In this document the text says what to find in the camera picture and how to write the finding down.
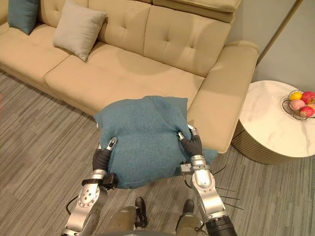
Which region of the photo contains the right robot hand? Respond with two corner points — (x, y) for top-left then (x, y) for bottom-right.
(177, 124), (204, 158)

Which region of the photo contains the pink peach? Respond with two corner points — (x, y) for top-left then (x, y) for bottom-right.
(289, 99), (305, 111)

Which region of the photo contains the large teal cushion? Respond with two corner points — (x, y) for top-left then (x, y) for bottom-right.
(93, 95), (219, 190)

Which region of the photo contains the beige leather sofa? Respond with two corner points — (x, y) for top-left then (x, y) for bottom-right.
(0, 0), (260, 154)

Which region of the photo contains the small teal cushion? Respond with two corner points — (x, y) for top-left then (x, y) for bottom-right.
(7, 0), (40, 35)

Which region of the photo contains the round white marble side table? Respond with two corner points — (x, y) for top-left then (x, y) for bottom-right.
(231, 80), (315, 165)

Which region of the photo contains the beige grey cushion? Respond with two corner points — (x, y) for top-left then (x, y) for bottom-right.
(52, 1), (107, 62)

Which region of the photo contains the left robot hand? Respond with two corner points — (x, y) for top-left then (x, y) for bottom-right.
(92, 136), (119, 172)

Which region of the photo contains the wire fruit basket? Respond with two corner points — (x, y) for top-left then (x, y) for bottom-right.
(280, 89), (315, 121)

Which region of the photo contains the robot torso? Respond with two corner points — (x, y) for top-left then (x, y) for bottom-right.
(93, 229), (183, 236)

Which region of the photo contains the red yellow apple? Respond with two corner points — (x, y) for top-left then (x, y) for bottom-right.
(299, 106), (315, 118)

